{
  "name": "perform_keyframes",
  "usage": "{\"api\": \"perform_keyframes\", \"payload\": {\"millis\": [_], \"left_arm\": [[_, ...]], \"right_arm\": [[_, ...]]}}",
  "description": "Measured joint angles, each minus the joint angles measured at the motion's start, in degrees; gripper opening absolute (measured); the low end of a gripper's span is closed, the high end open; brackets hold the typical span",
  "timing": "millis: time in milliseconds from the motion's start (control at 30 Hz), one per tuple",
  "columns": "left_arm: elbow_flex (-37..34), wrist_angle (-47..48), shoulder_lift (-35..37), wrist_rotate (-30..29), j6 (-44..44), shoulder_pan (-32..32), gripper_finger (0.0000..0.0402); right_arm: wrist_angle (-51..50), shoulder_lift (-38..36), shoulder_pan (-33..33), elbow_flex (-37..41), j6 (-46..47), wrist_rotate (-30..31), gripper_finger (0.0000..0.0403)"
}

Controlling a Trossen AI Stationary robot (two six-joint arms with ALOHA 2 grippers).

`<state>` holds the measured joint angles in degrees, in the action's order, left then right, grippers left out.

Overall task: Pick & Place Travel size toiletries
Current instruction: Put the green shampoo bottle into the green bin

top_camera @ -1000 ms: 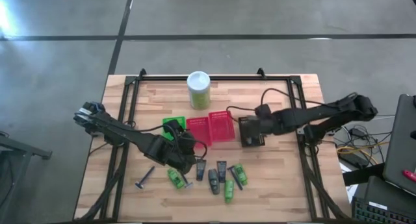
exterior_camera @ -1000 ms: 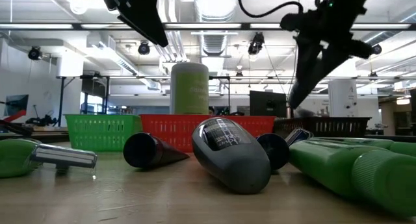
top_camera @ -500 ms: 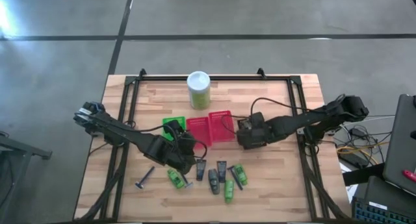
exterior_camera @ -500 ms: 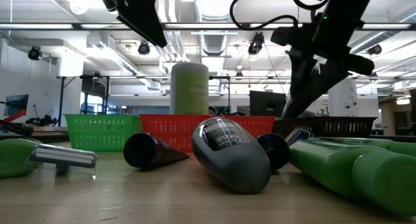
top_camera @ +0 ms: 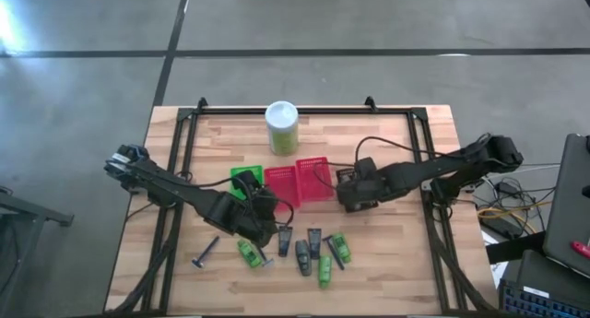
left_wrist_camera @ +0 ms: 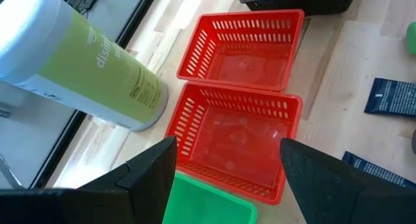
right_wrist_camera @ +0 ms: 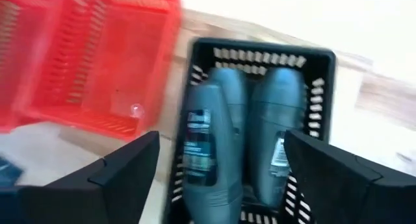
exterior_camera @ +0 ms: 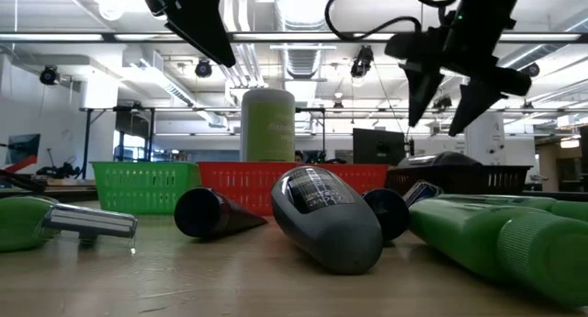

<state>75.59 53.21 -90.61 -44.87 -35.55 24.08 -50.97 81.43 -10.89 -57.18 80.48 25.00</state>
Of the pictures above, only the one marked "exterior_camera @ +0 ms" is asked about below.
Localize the green toiletry bottle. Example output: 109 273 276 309
435 192 588 222
407 198 588 309
0 195 60 254

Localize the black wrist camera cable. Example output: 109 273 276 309
323 0 424 43

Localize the black ceiling-mounted camera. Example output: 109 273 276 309
194 58 214 79
349 44 375 79
39 65 61 87
520 62 542 79

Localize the round ceiling lamp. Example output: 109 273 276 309
96 0 126 22

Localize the black slotted plastic basket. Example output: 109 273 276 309
385 164 534 198

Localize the dark navy toiletry tube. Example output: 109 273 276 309
173 187 269 239
361 187 411 243

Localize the silver ceiling air duct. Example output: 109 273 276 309
275 0 328 82

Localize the black table rig frame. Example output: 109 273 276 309
0 168 47 195

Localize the black overhead frame bar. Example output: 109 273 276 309
0 30 588 45

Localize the red packet with blue tool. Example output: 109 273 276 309
197 161 302 217

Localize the green packet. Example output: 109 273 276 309
90 160 202 216

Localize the white green wipes canister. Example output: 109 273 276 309
240 87 297 164

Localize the black computer monitor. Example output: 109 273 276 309
352 128 407 167

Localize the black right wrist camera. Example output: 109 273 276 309
384 27 445 63

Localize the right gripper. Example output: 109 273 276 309
397 12 533 138

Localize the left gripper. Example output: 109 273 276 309
141 0 237 69

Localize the wall poster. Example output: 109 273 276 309
5 132 42 174

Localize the white cabinet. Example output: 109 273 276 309
463 110 507 167

